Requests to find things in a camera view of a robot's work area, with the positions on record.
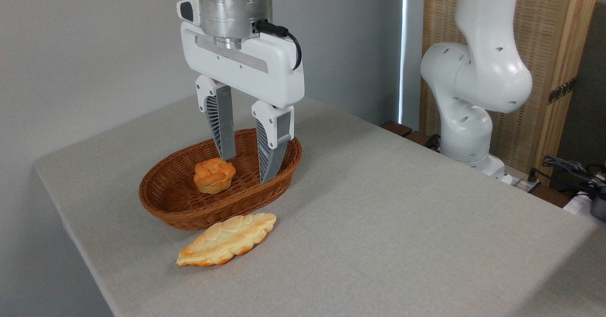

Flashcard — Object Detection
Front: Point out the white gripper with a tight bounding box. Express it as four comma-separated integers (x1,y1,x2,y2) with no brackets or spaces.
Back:
177,0,305,185

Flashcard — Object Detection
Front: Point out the brown wicker oval basket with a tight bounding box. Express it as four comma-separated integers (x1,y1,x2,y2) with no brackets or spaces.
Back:
139,128,303,231

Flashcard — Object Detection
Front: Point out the long flat braided bread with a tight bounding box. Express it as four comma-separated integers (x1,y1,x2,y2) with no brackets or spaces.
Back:
176,213,277,267

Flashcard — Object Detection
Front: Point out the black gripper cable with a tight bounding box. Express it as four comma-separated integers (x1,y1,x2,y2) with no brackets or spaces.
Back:
253,19,303,71

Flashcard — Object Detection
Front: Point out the wooden rattan folding screen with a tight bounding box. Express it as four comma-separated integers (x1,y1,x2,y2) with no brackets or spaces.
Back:
420,0,602,185

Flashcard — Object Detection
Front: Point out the grey tablecloth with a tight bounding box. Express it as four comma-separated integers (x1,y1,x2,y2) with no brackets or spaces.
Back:
33,90,606,317

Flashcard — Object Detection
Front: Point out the round orange knotted bread roll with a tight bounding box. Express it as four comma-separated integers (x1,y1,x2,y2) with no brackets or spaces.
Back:
193,158,237,195

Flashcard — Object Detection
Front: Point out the black cable bundle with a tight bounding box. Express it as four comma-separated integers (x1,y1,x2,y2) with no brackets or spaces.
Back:
526,155,606,194

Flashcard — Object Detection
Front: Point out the white power strip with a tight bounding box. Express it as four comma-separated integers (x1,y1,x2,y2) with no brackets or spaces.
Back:
501,167,541,193

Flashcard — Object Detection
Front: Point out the dark grey box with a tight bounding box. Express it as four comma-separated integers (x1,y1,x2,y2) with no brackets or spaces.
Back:
589,192,606,222

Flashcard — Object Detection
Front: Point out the dark metal screen hinge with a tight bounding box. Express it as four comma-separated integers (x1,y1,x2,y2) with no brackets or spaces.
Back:
548,77,577,105

